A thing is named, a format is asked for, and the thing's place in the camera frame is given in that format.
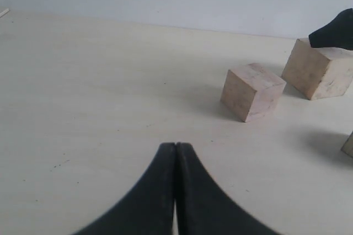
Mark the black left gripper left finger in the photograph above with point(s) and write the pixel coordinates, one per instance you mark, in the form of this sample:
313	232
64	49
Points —
148	208

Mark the white stick on table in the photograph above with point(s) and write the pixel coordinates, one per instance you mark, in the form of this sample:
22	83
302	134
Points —
4	12

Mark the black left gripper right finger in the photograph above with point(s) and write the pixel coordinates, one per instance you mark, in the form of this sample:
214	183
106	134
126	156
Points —
202	207

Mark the second largest wooden cube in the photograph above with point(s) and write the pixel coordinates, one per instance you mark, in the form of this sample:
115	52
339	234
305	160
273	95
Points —
251	91

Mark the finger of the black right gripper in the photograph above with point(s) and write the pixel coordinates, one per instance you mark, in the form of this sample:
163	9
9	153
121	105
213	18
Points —
337	33

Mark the third largest wooden cube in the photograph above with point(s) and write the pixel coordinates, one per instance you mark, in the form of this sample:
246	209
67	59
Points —
347	147

